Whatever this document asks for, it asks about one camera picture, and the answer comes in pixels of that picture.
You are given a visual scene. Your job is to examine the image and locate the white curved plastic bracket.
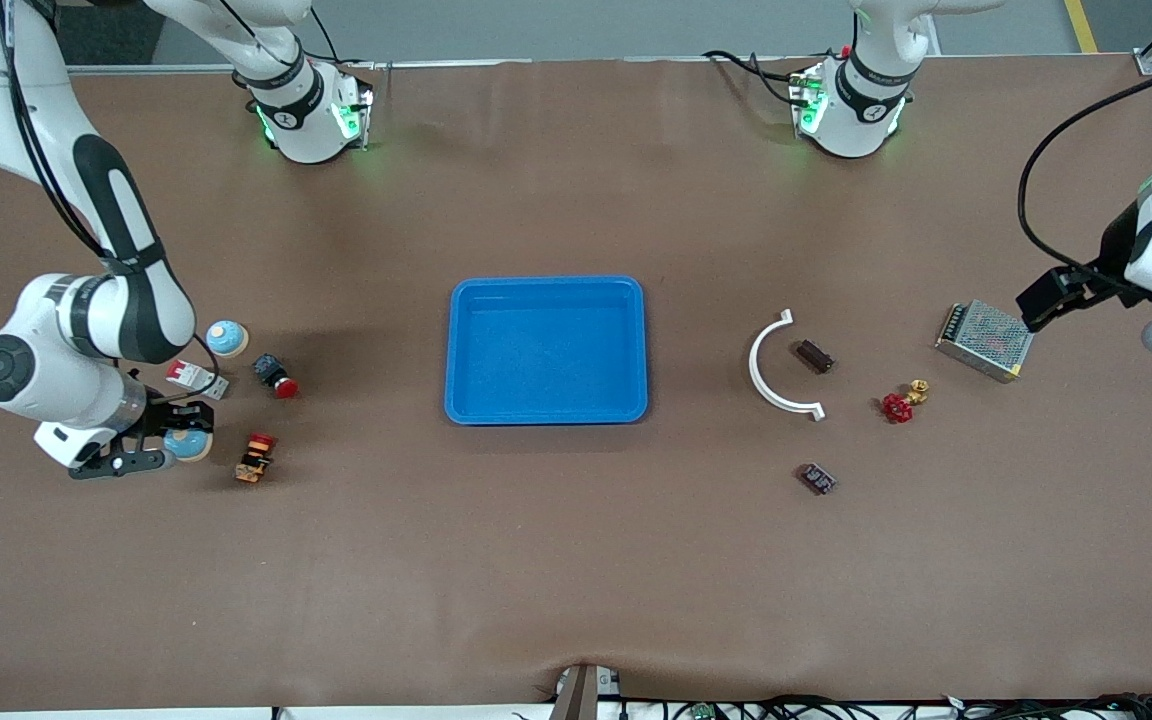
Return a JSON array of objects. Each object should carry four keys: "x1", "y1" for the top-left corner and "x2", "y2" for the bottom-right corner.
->
[{"x1": 748, "y1": 309, "x2": 826, "y2": 422}]

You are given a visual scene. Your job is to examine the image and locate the metal mesh power supply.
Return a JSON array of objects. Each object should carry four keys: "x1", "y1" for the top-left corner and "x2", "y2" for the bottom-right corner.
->
[{"x1": 934, "y1": 299, "x2": 1038, "y2": 384}]

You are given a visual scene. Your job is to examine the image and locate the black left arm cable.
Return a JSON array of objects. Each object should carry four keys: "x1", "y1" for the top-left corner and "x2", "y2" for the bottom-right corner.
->
[{"x1": 1017, "y1": 70, "x2": 1152, "y2": 273}]

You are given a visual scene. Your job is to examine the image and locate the blue round bell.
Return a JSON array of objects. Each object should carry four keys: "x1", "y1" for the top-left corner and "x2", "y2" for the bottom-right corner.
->
[
  {"x1": 164, "y1": 428, "x2": 214, "y2": 464},
  {"x1": 206, "y1": 320, "x2": 250, "y2": 359}
]

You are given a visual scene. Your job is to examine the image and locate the red mushroom emergency stop button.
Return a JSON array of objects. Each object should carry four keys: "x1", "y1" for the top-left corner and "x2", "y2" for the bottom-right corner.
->
[{"x1": 253, "y1": 353, "x2": 301, "y2": 400}]

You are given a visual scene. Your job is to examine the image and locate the black right base cable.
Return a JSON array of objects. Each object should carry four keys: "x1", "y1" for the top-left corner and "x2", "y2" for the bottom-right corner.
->
[{"x1": 308, "y1": 5, "x2": 377, "y2": 71}]

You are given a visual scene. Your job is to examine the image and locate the red yellow push button switch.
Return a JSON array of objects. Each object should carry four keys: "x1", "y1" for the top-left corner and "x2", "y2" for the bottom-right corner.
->
[{"x1": 233, "y1": 432, "x2": 280, "y2": 484}]

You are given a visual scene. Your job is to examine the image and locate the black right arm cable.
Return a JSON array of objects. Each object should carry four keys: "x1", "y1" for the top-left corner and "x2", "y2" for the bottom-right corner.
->
[{"x1": 0, "y1": 0, "x2": 222, "y2": 401}]

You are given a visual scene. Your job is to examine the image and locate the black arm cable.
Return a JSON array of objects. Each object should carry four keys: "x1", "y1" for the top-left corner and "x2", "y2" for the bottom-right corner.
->
[
  {"x1": 0, "y1": 0, "x2": 222, "y2": 401},
  {"x1": 1017, "y1": 70, "x2": 1152, "y2": 273}
]

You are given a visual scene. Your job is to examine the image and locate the brass valve with red handwheel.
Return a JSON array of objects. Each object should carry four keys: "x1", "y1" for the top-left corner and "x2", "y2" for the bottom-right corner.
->
[{"x1": 882, "y1": 379, "x2": 930, "y2": 424}]

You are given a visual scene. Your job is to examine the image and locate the grey table edge clamp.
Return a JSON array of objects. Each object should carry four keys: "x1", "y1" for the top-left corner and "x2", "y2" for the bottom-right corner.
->
[{"x1": 548, "y1": 663, "x2": 623, "y2": 720}]

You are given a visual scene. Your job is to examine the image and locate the blue plastic tray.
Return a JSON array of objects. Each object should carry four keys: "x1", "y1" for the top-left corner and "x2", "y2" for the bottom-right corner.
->
[{"x1": 444, "y1": 276, "x2": 649, "y2": 426}]

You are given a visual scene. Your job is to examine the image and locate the black left base cables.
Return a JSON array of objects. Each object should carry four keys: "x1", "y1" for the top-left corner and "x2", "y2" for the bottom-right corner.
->
[{"x1": 701, "y1": 48, "x2": 807, "y2": 106}]

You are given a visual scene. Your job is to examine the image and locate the white red circuit breaker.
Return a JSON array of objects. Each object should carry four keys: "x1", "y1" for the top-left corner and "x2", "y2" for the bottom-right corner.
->
[{"x1": 166, "y1": 360, "x2": 231, "y2": 401}]

